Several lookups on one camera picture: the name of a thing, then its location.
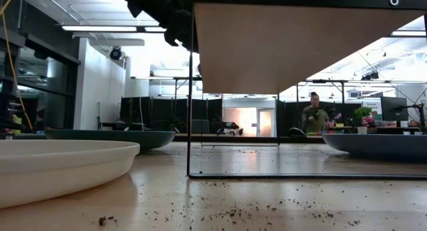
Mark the black rounded chair back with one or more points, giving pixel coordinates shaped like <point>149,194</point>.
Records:
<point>297,132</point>

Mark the black computer monitor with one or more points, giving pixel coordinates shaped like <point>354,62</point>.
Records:
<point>394,108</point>

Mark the round black ceiling camera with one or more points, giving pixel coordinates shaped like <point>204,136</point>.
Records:
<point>115,53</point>

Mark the black shelving rack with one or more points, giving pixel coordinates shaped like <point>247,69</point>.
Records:
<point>63,90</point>

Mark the black overhead rig frame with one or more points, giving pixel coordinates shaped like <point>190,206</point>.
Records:
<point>333,81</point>

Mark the green leafy plant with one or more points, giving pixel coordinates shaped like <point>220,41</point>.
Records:
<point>363,112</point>

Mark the black aluminium table frame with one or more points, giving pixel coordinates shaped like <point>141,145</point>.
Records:
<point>233,138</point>

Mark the black ceiling spotlights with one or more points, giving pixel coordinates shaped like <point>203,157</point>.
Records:
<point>370,75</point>

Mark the blue plate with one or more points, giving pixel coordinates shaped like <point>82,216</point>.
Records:
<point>377,147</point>

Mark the lit glass door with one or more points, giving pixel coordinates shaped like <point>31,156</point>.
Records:
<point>266,122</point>

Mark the ceiling light strip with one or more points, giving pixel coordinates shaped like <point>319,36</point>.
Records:
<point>408,33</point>
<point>100,28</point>

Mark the person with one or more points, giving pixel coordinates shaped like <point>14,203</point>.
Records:
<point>313,117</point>

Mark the white and black vehicle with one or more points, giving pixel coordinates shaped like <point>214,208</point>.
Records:
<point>230,128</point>

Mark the black partition screen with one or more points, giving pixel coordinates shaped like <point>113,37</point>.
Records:
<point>160,111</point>
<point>347,111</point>

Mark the dark soil crumb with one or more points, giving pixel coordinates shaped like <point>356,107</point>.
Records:
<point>102,221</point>

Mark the grey chair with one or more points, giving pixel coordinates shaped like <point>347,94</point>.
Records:
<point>200,125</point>

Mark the teal plate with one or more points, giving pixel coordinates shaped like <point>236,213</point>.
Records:
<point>150,139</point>

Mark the white plate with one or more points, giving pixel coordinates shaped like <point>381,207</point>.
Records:
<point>50,171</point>

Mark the wooden shelf with black frame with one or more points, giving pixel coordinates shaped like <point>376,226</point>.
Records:
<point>267,50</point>

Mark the small white plant pot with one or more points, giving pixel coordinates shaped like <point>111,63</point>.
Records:
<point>362,129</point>

